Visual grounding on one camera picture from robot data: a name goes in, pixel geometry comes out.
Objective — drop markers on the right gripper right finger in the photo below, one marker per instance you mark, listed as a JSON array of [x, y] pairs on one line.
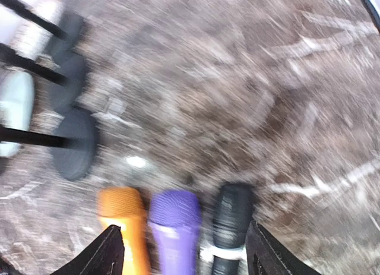
[[266, 255]]

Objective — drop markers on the empty black microphone stand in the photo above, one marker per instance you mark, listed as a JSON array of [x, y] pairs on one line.
[[65, 35]]

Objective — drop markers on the orange microphone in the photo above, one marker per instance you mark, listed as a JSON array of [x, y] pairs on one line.
[[123, 206]]

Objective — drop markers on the floral patterned bowl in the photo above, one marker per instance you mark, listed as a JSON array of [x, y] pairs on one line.
[[30, 39]]

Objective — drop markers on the black stand of purple microphone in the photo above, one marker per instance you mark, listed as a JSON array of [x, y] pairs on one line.
[[66, 83]]

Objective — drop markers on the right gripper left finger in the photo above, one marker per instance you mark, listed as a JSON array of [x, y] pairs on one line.
[[105, 255]]

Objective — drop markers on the purple microphone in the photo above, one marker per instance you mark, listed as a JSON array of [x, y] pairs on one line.
[[175, 219]]

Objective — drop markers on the light green plate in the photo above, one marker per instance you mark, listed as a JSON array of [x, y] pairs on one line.
[[17, 100]]

